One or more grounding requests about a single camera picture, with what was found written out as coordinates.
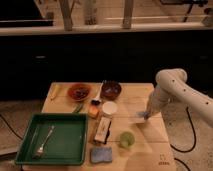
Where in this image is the green chili pepper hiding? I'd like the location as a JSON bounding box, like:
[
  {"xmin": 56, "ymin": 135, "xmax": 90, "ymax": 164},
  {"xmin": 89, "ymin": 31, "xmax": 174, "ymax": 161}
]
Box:
[{"xmin": 72, "ymin": 103, "xmax": 83, "ymax": 114}]

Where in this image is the white brush with black head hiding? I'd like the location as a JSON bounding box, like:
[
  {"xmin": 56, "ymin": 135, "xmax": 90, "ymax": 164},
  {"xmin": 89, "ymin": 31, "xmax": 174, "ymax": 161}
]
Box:
[{"xmin": 91, "ymin": 81, "xmax": 104, "ymax": 105}]

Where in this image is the silver fork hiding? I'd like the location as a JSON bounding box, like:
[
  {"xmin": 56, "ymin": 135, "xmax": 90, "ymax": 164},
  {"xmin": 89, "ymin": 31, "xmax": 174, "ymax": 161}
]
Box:
[{"xmin": 33, "ymin": 126, "xmax": 54, "ymax": 158}]

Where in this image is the white and brown box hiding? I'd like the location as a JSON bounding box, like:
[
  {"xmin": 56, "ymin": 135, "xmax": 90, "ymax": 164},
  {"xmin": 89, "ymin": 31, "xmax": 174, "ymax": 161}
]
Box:
[{"xmin": 94, "ymin": 116, "xmax": 111, "ymax": 143}]

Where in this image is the black cable left floor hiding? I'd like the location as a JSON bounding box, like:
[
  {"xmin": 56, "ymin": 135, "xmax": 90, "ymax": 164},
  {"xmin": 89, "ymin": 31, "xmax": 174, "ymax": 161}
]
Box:
[{"xmin": 0, "ymin": 114, "xmax": 24, "ymax": 141}]

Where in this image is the green plastic cup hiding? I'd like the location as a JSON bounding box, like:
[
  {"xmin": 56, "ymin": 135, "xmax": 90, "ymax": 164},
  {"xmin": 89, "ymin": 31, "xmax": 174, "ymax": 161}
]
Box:
[{"xmin": 119, "ymin": 132, "xmax": 135, "ymax": 149}]

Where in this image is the blue-grey towel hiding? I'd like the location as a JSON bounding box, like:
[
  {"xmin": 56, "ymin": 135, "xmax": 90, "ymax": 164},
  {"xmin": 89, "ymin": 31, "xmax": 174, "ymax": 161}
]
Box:
[{"xmin": 137, "ymin": 111, "xmax": 149, "ymax": 120}]

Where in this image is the green plastic tray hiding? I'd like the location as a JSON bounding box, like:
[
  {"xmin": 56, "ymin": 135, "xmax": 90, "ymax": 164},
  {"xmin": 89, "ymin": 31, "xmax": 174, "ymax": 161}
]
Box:
[{"xmin": 15, "ymin": 113, "xmax": 88, "ymax": 166}]

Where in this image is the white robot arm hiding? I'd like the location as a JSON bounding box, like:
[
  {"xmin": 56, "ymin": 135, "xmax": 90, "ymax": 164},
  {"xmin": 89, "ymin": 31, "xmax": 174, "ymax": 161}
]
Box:
[{"xmin": 146, "ymin": 68, "xmax": 213, "ymax": 128}]

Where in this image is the blue sponge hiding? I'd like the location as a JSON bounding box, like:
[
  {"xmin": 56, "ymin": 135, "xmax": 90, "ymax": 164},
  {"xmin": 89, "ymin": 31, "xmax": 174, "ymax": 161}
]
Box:
[{"xmin": 90, "ymin": 147, "xmax": 112, "ymax": 164}]

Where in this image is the white round lid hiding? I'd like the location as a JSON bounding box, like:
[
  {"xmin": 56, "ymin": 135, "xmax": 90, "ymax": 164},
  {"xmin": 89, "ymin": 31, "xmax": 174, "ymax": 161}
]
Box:
[{"xmin": 102, "ymin": 101, "xmax": 118, "ymax": 116}]

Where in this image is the black cable on floor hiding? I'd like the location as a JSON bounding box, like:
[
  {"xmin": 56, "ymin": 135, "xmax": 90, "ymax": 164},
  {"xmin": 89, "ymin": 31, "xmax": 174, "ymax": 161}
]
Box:
[{"xmin": 169, "ymin": 107, "xmax": 198, "ymax": 154}]

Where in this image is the dark brown bowl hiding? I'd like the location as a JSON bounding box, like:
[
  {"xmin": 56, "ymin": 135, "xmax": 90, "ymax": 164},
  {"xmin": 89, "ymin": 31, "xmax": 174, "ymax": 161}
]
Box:
[{"xmin": 101, "ymin": 81, "xmax": 122, "ymax": 100}]

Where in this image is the orange sponge block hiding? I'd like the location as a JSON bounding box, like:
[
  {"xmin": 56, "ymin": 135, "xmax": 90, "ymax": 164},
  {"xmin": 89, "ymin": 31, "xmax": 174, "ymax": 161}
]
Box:
[{"xmin": 88, "ymin": 105, "xmax": 100, "ymax": 118}]

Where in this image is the yellow banana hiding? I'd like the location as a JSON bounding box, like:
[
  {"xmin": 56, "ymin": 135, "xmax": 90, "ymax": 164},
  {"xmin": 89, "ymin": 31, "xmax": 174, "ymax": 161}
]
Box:
[{"xmin": 50, "ymin": 85, "xmax": 61, "ymax": 101}]

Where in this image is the orange plate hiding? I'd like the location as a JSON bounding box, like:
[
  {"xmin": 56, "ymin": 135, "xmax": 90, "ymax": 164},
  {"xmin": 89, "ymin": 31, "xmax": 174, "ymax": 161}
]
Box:
[{"xmin": 67, "ymin": 83, "xmax": 91, "ymax": 101}]

